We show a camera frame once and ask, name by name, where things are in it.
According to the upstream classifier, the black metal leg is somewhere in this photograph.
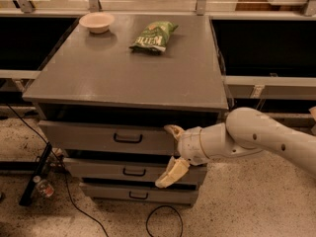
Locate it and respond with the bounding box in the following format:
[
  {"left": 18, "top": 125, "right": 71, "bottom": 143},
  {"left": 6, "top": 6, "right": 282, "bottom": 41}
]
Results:
[{"left": 19, "top": 142, "right": 52, "bottom": 206}]

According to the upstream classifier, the grey bottom drawer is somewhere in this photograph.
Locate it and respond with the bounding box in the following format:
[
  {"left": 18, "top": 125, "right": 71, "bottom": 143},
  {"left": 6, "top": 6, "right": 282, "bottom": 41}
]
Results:
[{"left": 79, "top": 182, "right": 198, "bottom": 205}]

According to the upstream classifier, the grey drawer cabinet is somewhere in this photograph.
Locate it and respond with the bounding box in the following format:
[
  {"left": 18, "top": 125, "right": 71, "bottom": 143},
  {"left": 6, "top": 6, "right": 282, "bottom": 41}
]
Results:
[{"left": 23, "top": 15, "right": 228, "bottom": 191}]

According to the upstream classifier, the black floor cable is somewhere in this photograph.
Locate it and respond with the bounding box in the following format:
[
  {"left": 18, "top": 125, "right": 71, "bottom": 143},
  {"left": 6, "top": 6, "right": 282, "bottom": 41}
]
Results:
[{"left": 6, "top": 104, "right": 110, "bottom": 237}]

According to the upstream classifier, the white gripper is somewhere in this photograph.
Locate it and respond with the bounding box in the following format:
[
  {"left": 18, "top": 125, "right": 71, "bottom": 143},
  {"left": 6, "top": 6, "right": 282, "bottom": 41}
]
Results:
[{"left": 155, "top": 124, "right": 209, "bottom": 189}]

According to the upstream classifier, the grey middle drawer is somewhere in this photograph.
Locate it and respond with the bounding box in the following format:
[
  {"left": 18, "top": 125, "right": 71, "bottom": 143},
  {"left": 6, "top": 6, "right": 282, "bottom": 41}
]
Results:
[{"left": 62, "top": 157, "right": 208, "bottom": 186}]

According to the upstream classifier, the black loop cable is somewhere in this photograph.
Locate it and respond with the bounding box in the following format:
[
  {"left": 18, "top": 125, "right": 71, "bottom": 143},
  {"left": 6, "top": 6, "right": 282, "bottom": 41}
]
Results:
[{"left": 145, "top": 204, "right": 184, "bottom": 237}]

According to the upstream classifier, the beige bowl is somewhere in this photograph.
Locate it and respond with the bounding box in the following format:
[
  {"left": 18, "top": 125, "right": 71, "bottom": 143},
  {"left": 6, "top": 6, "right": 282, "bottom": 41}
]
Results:
[{"left": 79, "top": 12, "right": 115, "bottom": 34}]

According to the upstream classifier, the green chip bag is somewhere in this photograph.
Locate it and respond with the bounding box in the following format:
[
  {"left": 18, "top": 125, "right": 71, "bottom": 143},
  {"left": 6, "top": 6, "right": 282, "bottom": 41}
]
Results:
[{"left": 129, "top": 21, "right": 178, "bottom": 52}]

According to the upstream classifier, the grey top drawer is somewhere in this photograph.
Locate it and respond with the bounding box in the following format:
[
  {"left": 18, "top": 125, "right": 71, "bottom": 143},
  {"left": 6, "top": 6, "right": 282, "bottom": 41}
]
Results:
[{"left": 39, "top": 120, "right": 179, "bottom": 156}]

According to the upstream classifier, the plastic bottle on floor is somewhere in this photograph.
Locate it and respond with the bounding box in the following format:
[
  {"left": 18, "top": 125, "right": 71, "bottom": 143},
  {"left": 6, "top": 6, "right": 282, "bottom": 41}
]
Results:
[{"left": 33, "top": 176, "right": 54, "bottom": 198}]

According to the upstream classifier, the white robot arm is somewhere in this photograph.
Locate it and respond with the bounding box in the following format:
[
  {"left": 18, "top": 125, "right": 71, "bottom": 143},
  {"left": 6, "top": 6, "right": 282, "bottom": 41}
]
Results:
[{"left": 155, "top": 108, "right": 316, "bottom": 188}]

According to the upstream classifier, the grey drawer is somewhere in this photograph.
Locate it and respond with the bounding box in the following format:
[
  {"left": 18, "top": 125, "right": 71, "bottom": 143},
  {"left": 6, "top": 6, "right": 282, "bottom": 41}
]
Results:
[
  {"left": 62, "top": 157, "right": 208, "bottom": 186},
  {"left": 39, "top": 120, "right": 179, "bottom": 156},
  {"left": 79, "top": 182, "right": 198, "bottom": 205}
]

